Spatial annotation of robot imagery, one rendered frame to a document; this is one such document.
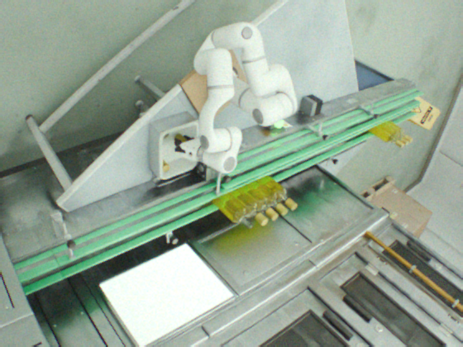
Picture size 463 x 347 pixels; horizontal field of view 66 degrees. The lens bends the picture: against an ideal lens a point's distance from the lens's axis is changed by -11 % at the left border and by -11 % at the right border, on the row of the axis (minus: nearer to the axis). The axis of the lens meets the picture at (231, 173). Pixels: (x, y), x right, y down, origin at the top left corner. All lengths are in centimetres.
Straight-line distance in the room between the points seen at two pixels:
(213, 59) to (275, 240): 84
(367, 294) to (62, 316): 121
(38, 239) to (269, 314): 90
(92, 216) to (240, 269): 61
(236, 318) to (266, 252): 35
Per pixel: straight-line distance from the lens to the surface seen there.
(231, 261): 163
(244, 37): 132
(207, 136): 125
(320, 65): 209
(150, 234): 158
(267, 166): 180
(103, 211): 155
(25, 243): 151
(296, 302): 160
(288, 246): 173
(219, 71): 127
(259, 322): 153
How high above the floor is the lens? 190
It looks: 35 degrees down
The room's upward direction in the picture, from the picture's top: 131 degrees clockwise
